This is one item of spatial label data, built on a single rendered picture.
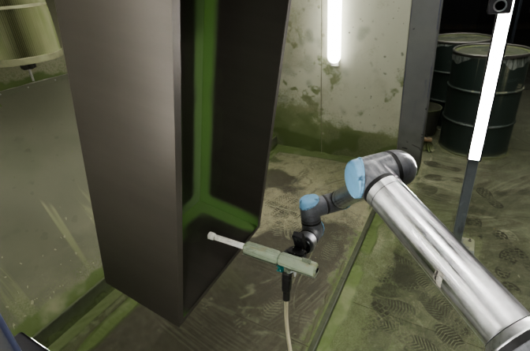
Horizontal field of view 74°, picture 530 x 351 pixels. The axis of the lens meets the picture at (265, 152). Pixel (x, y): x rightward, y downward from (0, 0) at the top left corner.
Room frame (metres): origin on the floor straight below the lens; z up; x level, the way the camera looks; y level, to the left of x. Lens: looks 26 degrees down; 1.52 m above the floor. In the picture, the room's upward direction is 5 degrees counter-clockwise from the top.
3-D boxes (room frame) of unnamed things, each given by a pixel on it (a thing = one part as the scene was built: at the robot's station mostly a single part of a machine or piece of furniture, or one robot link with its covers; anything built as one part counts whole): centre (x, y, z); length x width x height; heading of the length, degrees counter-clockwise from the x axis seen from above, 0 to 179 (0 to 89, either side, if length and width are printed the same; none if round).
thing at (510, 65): (2.91, -1.93, 0.44); 0.59 x 0.58 x 0.89; 164
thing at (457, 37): (3.56, -2.02, 0.86); 0.54 x 0.54 x 0.01
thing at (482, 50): (2.92, -1.93, 0.86); 0.54 x 0.54 x 0.01
